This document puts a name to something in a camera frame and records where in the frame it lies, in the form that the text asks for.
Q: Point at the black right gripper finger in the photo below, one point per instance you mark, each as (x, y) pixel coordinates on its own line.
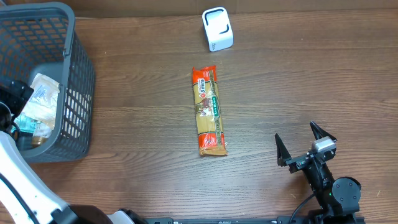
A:
(282, 153)
(319, 133)

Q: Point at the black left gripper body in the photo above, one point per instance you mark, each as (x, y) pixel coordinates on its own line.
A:
(11, 95)

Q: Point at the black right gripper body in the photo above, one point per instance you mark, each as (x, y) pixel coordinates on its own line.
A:
(302, 158)

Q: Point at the beige bread snack bag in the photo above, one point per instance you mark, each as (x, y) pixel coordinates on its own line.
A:
(42, 105)

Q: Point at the teal wet wipes pack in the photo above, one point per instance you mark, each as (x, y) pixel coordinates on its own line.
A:
(26, 124)

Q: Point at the orange spaghetti packet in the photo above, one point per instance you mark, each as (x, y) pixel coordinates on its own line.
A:
(210, 132)

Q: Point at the white hair product tube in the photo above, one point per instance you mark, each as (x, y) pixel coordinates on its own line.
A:
(38, 140)

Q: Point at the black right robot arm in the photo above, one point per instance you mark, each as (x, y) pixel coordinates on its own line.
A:
(332, 200)

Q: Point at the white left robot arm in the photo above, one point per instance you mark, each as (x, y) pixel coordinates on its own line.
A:
(24, 195)

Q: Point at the white barcode scanner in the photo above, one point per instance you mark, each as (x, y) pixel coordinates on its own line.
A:
(217, 28)

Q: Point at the grey plastic shopping basket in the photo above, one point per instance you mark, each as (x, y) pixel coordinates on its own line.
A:
(41, 38)

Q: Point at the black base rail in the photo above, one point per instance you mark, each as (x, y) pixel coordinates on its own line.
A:
(236, 221)

